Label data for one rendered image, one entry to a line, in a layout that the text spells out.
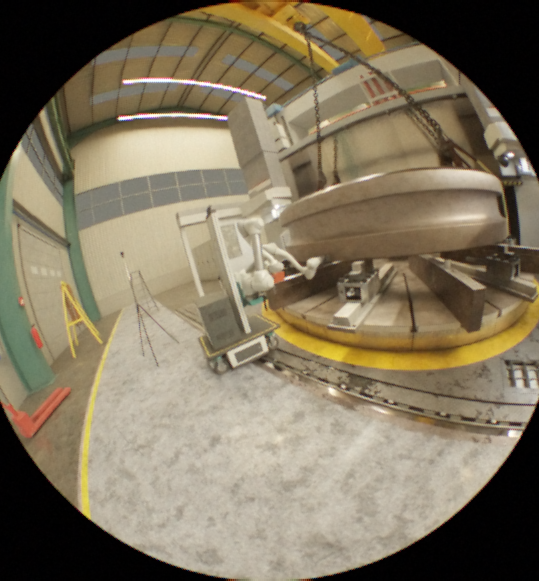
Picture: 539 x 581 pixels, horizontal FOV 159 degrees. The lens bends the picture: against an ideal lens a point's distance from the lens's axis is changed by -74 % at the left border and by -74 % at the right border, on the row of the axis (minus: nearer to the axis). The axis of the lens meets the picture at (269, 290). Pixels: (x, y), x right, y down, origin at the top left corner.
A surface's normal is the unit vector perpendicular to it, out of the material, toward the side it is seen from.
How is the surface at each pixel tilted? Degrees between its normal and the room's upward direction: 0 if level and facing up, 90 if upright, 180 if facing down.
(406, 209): 90
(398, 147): 90
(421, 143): 90
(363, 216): 90
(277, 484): 0
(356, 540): 0
